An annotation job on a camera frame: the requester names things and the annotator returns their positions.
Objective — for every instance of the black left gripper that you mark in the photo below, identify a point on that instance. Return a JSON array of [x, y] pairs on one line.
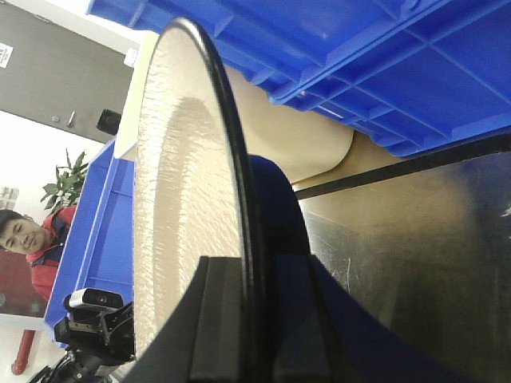
[[207, 338]]

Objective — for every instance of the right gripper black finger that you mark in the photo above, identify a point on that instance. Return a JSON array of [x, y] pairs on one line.
[[319, 333]]

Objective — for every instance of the beige plate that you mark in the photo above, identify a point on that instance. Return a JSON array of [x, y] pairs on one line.
[[192, 182]]

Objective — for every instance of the cream plastic bin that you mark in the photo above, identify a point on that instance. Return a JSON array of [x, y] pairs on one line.
[[303, 144]]

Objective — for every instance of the red pipe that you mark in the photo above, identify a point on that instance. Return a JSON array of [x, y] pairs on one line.
[[20, 363]]

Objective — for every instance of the man in red jacket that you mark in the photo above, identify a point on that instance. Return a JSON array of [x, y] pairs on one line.
[[41, 244]]

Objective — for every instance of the green potted plant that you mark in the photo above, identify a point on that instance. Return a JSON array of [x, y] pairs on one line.
[[66, 188]]

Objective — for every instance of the large blue plastic crate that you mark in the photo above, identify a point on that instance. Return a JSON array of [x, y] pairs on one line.
[[412, 75]]

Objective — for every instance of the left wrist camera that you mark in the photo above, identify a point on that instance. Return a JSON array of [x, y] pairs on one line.
[[93, 299]]

